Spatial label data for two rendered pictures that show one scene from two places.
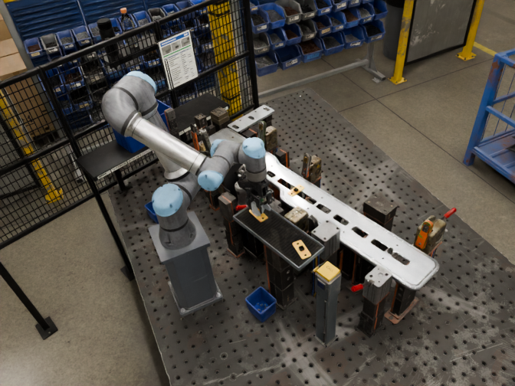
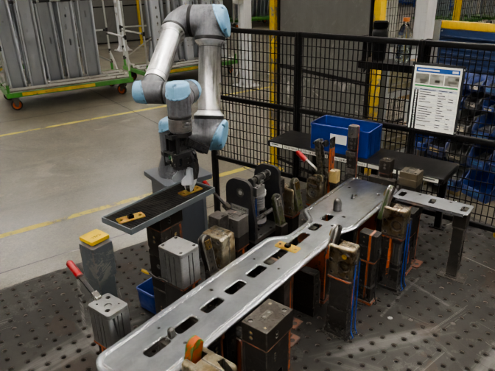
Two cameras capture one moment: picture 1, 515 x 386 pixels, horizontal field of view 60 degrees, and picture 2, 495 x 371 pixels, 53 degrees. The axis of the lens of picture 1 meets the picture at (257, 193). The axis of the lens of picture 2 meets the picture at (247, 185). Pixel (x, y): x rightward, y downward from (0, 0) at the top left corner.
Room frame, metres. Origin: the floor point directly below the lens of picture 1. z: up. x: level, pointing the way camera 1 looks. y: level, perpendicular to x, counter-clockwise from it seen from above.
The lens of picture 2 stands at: (1.07, -1.51, 1.84)
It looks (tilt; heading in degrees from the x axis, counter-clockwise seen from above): 24 degrees down; 76
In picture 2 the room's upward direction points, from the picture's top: 1 degrees counter-clockwise
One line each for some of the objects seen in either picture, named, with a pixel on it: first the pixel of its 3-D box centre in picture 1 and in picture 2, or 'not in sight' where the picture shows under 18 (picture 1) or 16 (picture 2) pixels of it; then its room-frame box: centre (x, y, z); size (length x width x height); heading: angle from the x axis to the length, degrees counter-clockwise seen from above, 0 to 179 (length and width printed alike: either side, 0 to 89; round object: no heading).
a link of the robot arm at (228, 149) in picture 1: (226, 154); (182, 93); (1.26, 0.09, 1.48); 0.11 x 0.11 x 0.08; 66
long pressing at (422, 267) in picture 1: (300, 192); (286, 252); (1.53, -0.20, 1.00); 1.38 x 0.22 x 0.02; 38
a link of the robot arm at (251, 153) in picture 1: (254, 155); (178, 99); (1.24, 0.00, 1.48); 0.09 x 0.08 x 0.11; 66
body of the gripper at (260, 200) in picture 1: (259, 189); (180, 149); (1.23, -0.01, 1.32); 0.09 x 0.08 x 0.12; 32
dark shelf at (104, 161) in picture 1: (157, 132); (356, 154); (2.13, 0.53, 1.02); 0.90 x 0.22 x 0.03; 128
